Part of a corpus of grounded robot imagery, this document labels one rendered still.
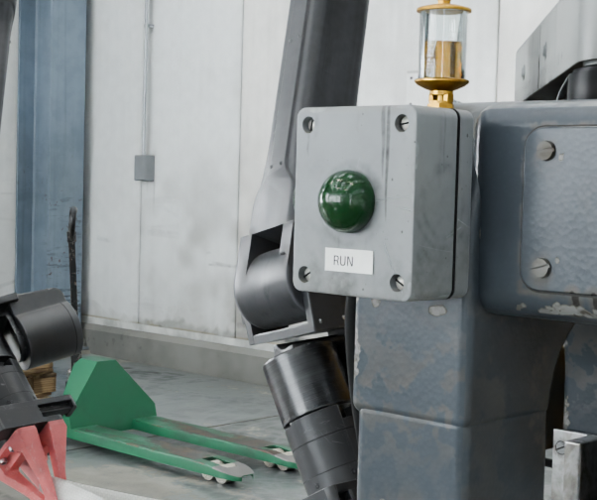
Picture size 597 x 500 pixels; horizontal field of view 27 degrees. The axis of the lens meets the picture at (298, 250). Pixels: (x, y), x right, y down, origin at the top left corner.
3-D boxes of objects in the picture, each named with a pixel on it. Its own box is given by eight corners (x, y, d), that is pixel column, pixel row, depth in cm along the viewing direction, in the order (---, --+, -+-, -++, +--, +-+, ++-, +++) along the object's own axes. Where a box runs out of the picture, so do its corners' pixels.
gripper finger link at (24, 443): (115, 480, 114) (69, 398, 118) (51, 495, 109) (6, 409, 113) (82, 520, 118) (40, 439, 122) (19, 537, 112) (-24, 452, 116)
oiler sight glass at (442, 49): (408, 78, 65) (410, 11, 65) (436, 82, 67) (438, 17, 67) (446, 76, 64) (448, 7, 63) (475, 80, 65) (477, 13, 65)
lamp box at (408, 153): (291, 290, 62) (296, 107, 61) (350, 286, 65) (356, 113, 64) (411, 303, 56) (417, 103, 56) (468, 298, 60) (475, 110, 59)
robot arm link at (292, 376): (243, 361, 92) (284, 331, 88) (314, 349, 97) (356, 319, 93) (274, 449, 90) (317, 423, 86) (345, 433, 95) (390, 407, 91)
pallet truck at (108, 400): (17, 432, 632) (20, 204, 626) (102, 419, 671) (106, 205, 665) (233, 491, 523) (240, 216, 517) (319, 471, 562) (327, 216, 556)
